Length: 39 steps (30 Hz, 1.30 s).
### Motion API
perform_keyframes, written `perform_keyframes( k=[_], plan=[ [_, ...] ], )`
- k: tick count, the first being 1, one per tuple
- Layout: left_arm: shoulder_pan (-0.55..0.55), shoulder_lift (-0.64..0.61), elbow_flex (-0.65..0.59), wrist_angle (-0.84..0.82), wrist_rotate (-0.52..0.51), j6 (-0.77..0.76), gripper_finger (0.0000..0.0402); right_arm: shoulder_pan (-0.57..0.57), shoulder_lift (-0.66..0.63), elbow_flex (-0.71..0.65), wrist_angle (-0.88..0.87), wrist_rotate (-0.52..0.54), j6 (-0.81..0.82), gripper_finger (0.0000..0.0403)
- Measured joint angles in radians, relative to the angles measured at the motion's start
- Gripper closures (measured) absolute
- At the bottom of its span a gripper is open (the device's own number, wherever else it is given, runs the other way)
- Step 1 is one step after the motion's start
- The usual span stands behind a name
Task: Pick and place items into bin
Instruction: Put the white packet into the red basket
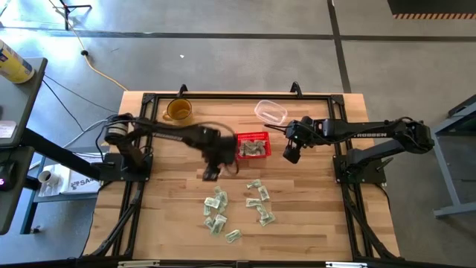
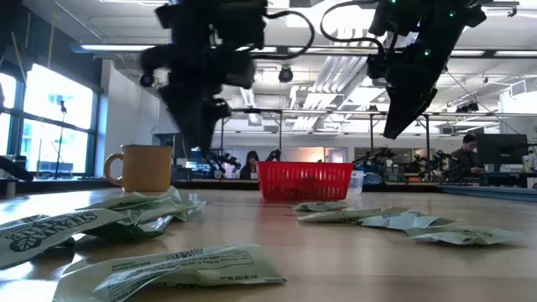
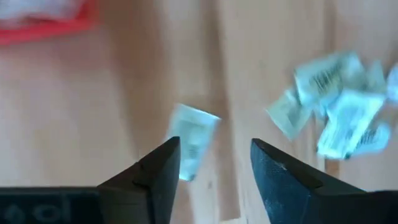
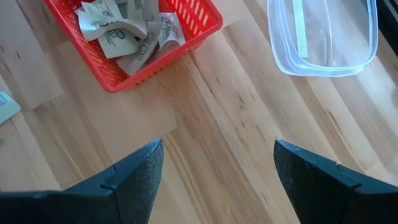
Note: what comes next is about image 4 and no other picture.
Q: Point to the red plastic mesh basket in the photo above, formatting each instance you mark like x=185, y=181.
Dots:
x=102, y=76

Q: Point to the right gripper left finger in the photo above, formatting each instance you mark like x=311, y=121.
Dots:
x=124, y=199

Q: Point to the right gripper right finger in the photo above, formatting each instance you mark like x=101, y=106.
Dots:
x=323, y=193

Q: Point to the clear plastic container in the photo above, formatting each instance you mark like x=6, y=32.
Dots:
x=339, y=67

